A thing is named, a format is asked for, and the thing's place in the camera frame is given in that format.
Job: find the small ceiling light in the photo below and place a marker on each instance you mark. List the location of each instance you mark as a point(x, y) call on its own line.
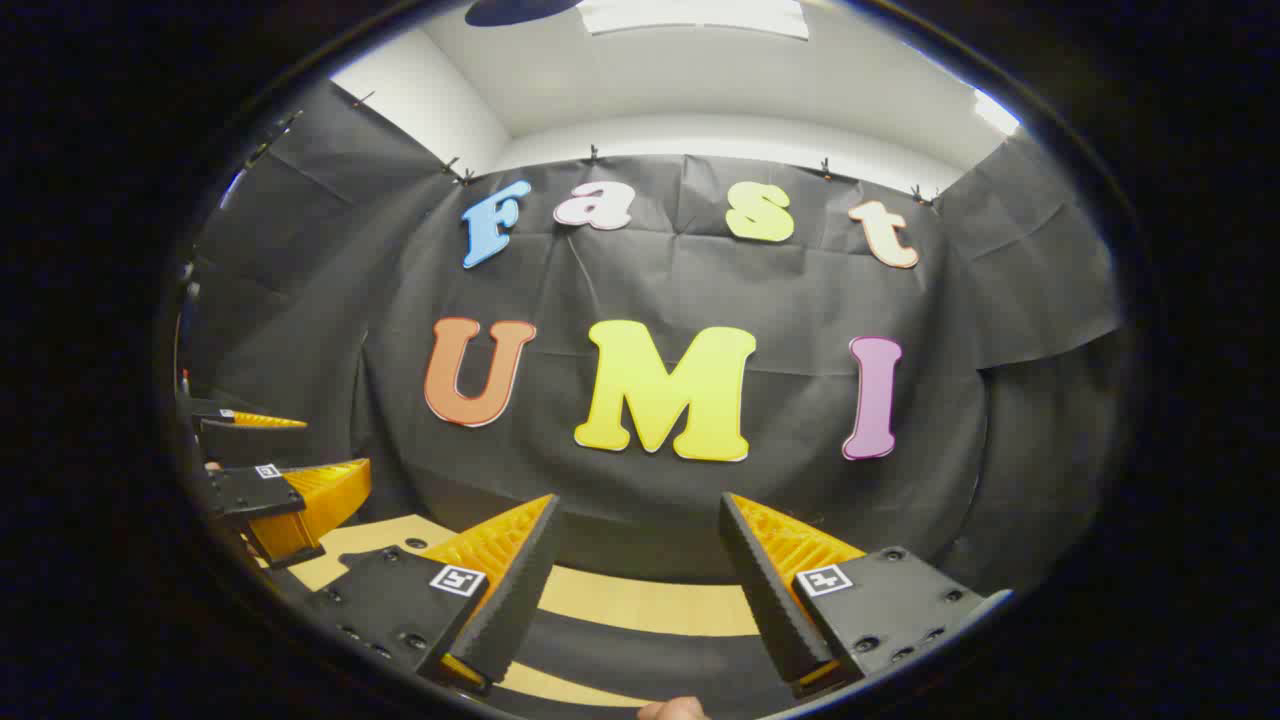
point(997, 112)

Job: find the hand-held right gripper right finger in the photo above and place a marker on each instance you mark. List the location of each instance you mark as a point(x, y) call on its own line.
point(765, 590)

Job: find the row of black cloth clips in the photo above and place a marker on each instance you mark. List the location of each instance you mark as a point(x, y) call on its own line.
point(593, 154)

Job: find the dark round ceiling fixture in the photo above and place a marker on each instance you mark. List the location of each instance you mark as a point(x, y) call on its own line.
point(515, 10)

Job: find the rectangular ceiling light panel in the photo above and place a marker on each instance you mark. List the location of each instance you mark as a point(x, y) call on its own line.
point(700, 15)

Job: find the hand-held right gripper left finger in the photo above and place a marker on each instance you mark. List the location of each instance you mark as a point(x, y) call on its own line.
point(520, 590)

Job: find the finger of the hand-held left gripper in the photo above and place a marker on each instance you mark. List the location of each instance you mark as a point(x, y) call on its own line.
point(240, 492)
point(250, 445)

